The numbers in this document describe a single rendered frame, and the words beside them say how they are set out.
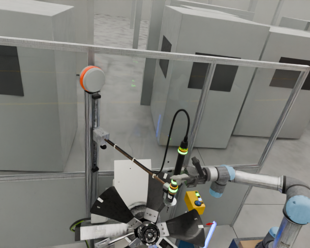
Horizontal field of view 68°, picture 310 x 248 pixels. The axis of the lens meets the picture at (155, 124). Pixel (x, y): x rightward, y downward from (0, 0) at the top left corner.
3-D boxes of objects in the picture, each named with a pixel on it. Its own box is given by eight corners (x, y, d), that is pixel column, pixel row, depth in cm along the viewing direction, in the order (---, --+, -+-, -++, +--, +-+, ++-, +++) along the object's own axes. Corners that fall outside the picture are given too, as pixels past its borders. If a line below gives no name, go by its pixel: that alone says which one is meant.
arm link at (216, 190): (224, 188, 136) (230, 174, 130) (220, 201, 127) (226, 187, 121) (211, 183, 138) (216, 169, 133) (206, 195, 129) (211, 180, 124)
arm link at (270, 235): (282, 243, 146) (292, 230, 139) (282, 261, 135) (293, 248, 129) (263, 233, 150) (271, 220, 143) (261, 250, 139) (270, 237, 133)
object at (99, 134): (91, 139, 156) (91, 128, 152) (99, 136, 161) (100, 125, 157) (100, 146, 151) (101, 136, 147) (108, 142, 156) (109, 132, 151)
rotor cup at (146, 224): (133, 242, 137) (138, 251, 125) (133, 217, 139) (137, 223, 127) (157, 239, 141) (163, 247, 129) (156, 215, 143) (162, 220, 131)
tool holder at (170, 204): (158, 199, 126) (160, 186, 121) (166, 193, 131) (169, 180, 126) (170, 209, 121) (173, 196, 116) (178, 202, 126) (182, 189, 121)
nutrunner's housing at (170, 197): (164, 204, 126) (180, 135, 104) (168, 201, 129) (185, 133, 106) (169, 209, 124) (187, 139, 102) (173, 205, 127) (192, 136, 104)
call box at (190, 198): (183, 200, 187) (186, 191, 182) (194, 199, 190) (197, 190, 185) (190, 217, 174) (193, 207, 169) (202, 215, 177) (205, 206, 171)
